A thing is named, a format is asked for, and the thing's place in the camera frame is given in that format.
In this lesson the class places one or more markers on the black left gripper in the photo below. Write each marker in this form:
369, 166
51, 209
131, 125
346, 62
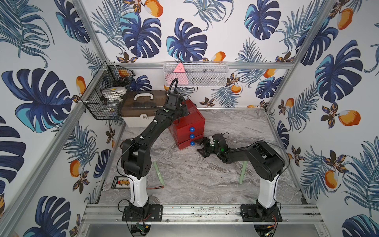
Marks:
180, 109

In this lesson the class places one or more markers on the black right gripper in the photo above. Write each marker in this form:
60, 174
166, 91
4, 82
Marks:
206, 141

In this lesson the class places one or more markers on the red top drawer blue knob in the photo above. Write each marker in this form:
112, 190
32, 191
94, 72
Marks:
185, 124

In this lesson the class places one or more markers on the red three-drawer cabinet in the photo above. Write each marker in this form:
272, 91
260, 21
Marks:
194, 114

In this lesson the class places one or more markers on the green fruit knife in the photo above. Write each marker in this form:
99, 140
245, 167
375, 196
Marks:
243, 171
160, 177

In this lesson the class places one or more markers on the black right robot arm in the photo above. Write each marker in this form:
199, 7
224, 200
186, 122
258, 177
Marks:
267, 163

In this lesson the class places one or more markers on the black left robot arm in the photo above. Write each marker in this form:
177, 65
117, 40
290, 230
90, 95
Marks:
136, 158

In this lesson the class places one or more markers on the brown lid white storage box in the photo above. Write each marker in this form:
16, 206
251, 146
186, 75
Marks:
139, 107

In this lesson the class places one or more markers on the pink triangle sign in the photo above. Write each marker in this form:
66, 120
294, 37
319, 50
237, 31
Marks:
178, 73

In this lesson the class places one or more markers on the white item in basket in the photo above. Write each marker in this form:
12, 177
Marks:
112, 94

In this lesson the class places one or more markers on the black orange battery charger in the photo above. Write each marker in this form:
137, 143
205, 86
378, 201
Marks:
120, 182

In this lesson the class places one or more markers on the clear mesh wall shelf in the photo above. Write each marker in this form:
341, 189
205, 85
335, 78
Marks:
201, 74

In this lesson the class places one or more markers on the black wire basket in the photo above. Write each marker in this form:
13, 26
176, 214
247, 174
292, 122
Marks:
107, 76

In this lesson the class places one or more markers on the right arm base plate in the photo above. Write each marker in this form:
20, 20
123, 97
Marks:
258, 213

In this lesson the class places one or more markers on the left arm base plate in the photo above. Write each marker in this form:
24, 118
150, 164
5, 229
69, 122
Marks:
149, 213

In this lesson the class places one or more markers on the aluminium front rail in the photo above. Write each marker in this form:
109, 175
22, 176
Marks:
204, 214

